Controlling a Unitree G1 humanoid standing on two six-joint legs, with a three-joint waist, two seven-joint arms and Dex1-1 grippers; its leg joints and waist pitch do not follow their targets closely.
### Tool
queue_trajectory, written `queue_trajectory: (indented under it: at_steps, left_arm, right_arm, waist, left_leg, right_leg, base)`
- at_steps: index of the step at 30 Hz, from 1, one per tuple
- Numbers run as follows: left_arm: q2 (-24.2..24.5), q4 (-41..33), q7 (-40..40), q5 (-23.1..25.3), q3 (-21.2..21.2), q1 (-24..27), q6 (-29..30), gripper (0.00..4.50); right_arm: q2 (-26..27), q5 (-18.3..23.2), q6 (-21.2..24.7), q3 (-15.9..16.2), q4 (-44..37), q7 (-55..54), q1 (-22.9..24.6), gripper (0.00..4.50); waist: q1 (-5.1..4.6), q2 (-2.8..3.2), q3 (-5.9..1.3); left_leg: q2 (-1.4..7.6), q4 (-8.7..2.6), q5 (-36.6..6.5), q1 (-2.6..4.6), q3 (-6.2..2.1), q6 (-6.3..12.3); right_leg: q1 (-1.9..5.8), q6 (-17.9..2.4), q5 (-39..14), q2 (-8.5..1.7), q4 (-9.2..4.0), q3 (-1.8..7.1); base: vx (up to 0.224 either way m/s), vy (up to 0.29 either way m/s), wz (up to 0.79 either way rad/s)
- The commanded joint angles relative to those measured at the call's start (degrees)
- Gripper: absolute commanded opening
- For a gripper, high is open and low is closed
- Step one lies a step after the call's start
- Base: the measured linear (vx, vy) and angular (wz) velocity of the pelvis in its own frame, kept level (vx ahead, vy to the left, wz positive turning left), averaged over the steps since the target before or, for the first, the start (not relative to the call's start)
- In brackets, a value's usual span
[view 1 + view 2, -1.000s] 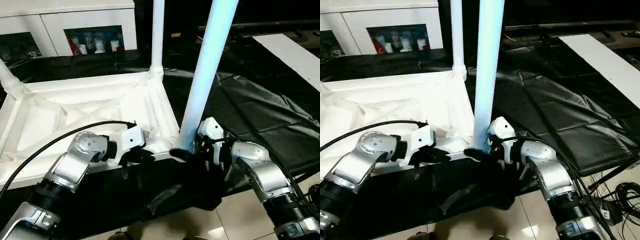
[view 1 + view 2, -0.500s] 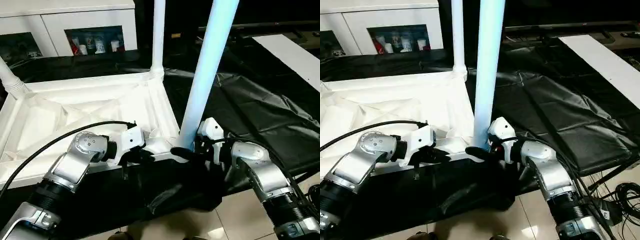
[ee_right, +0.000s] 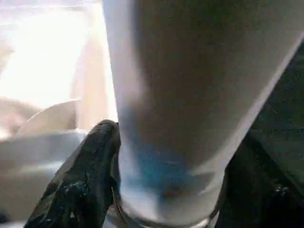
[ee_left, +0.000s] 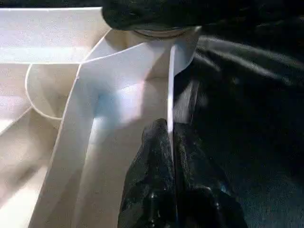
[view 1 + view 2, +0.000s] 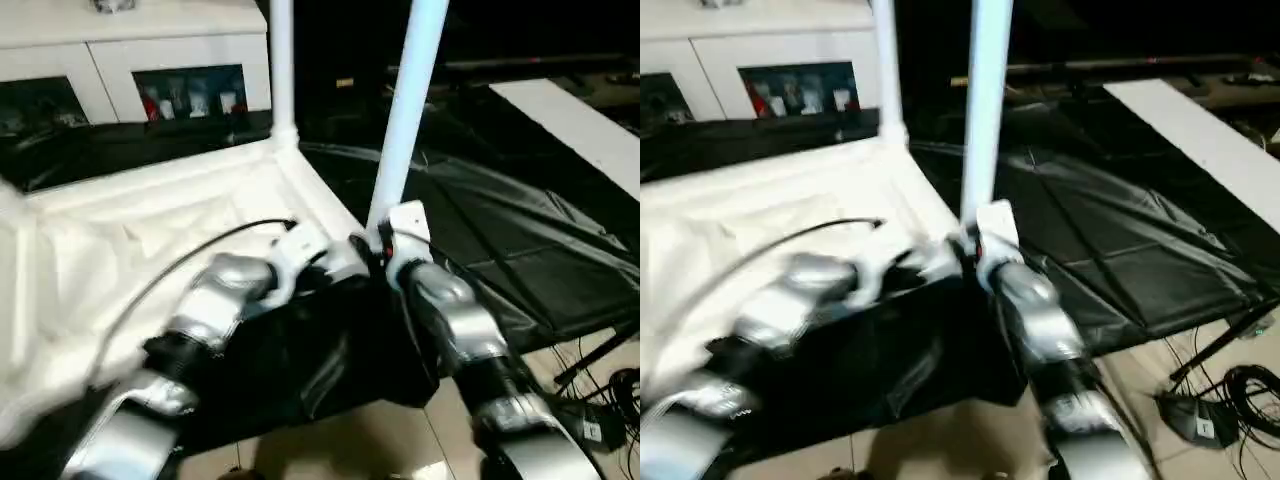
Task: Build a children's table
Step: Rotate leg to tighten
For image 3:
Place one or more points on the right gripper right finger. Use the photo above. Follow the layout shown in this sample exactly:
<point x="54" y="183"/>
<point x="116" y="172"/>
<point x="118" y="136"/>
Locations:
<point x="256" y="197"/>

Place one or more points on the white plastic table top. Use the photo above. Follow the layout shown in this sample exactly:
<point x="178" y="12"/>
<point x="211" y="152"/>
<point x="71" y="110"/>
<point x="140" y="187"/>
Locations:
<point x="47" y="47"/>

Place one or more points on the white plastic table leg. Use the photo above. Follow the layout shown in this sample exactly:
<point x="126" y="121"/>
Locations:
<point x="178" y="83"/>

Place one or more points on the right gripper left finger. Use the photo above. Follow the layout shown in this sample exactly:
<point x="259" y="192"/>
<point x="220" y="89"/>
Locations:
<point x="88" y="178"/>

